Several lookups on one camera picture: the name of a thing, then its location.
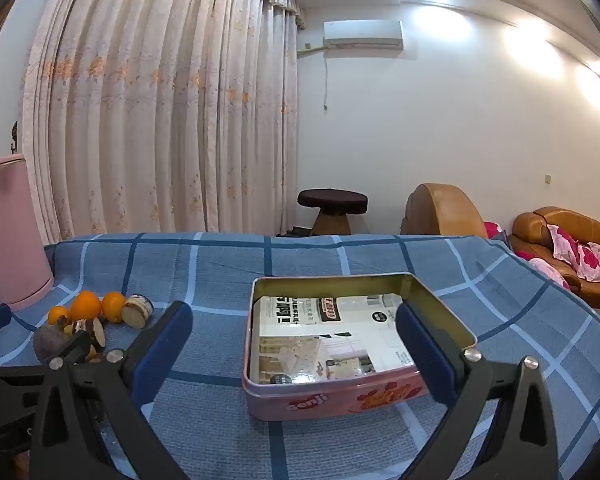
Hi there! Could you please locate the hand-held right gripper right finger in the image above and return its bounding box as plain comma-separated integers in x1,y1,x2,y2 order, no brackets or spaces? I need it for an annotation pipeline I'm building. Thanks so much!
395,302,561,480

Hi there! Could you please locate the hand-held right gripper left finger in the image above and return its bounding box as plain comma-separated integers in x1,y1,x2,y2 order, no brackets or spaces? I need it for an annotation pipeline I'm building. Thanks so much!
30,301,193,480

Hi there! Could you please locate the brown taro piece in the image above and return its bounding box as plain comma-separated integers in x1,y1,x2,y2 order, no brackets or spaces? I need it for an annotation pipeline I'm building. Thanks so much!
73,317,107,352

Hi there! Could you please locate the large purple sweet potato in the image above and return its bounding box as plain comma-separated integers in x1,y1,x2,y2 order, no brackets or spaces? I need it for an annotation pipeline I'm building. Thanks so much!
33,324,73,366

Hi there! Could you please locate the cut taro chunk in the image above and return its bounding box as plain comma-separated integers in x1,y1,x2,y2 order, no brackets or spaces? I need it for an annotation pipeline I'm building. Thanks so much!
121,293,154,330

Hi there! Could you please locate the pink tin box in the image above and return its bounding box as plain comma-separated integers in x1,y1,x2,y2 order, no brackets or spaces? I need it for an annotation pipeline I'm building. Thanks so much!
242,272,479,422

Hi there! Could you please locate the blue plaid blanket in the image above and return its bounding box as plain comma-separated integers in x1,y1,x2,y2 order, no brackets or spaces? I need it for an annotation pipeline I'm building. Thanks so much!
0,232,600,480

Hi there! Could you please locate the printed paper sheet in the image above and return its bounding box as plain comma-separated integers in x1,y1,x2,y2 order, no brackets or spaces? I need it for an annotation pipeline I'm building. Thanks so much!
256,292,417,386

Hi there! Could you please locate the pink trash bin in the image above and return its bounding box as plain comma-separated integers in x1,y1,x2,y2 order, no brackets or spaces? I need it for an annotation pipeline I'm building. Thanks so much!
0,153,55,311

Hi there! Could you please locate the pink floral cloth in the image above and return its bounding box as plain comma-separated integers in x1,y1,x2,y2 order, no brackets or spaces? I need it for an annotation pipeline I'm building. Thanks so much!
516,251,582,295

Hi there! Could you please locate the brown leather sofa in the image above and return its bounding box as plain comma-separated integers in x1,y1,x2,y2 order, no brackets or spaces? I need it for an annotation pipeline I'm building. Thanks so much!
509,206,600,312

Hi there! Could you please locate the dark round stool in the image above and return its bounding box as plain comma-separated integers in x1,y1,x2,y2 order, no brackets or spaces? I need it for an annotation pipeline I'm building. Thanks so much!
297,188,369,236

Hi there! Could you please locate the pink floral pillow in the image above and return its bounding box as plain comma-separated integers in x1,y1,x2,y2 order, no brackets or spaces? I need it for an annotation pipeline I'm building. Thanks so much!
546,224,600,282

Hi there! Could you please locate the floral beige curtain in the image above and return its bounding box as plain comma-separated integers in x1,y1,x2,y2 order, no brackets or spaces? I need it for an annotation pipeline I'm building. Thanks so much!
22,0,306,241

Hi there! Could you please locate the white air conditioner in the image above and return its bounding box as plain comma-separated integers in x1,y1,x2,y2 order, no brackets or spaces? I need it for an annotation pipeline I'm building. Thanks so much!
323,20,404,51

